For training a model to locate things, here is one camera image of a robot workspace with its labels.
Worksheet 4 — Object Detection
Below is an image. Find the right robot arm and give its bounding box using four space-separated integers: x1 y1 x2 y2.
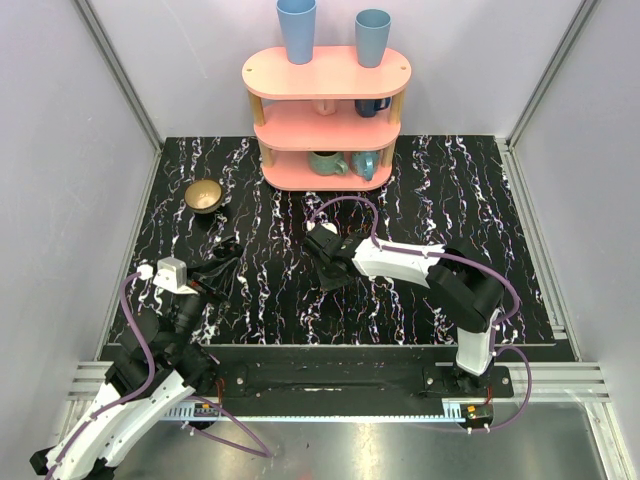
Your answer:
304 223 507 397

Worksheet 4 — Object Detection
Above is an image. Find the blue plastic tumbler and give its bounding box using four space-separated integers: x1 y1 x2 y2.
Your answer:
276 0 316 65
355 9 391 68

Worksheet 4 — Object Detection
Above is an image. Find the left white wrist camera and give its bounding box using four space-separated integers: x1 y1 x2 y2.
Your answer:
136 257 197 295

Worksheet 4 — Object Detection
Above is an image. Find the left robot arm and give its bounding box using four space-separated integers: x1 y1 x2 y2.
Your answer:
30 246 241 479

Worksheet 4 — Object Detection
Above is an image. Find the pink three-tier wooden shelf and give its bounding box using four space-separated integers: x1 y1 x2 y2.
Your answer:
242 46 412 192

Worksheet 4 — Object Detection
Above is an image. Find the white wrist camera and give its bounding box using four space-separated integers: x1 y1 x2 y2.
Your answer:
136 257 197 295
305 220 338 239

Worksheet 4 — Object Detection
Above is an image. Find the left blue plastic tumbler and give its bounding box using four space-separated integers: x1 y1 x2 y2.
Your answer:
276 0 316 65

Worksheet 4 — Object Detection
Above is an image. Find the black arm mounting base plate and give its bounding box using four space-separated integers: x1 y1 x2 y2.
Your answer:
196 345 514 400

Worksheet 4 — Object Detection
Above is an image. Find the green ceramic mug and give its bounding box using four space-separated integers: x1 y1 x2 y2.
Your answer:
307 151 349 176

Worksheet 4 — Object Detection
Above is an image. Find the gold bowl with dark rim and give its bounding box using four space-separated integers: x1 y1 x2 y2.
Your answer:
184 179 224 214

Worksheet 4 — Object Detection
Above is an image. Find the light blue ceramic mug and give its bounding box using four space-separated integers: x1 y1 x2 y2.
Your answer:
351 151 380 181

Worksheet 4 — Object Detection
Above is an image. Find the right blue plastic tumbler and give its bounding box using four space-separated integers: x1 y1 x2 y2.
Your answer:
355 9 391 68

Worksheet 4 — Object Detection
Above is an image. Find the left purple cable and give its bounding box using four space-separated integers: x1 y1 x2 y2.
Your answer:
44 272 274 480

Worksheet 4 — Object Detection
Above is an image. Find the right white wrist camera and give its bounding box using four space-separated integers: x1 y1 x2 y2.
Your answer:
305 220 338 239

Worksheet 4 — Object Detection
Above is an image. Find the pink mug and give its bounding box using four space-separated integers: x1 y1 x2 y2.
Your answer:
312 99 337 116

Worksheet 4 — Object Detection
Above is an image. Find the dark blue mug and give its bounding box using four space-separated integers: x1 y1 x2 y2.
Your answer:
354 97 392 118

